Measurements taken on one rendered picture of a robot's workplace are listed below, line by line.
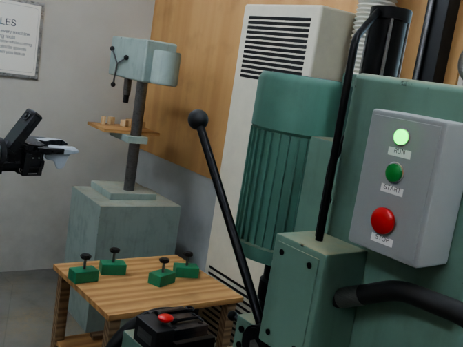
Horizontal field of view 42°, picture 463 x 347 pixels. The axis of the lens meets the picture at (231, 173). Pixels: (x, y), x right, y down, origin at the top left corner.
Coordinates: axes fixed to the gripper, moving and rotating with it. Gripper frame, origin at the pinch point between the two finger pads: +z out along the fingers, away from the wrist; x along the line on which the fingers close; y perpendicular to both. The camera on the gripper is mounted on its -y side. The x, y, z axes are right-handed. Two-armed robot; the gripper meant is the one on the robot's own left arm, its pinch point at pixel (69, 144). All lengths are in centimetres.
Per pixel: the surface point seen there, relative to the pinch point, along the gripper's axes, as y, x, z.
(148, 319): 15, 60, -15
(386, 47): -45, 88, -10
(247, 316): 6, 76, -7
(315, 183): -23, 86, -14
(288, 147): -27, 79, -13
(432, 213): -30, 110, -27
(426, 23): -57, 22, 125
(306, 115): -32, 80, -12
